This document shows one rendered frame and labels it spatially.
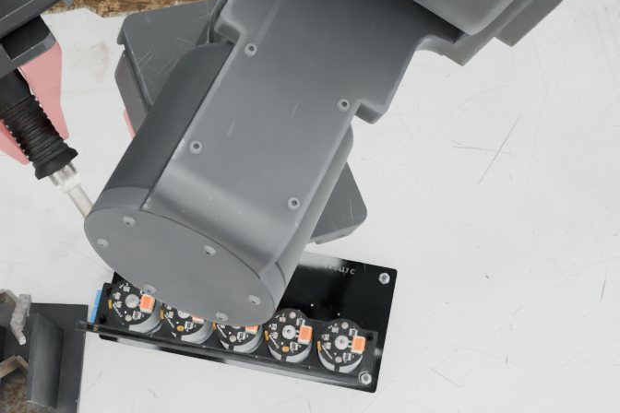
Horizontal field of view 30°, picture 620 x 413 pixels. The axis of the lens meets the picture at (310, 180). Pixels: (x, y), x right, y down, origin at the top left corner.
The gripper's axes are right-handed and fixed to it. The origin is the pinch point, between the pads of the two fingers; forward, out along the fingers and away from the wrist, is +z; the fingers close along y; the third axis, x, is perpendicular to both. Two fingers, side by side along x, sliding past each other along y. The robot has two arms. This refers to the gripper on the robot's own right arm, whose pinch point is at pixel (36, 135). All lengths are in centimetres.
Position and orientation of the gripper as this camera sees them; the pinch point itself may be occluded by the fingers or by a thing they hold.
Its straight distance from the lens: 60.8
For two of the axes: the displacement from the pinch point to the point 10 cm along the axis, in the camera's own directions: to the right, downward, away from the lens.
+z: 2.8, 6.1, 7.4
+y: 8.3, -5.4, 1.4
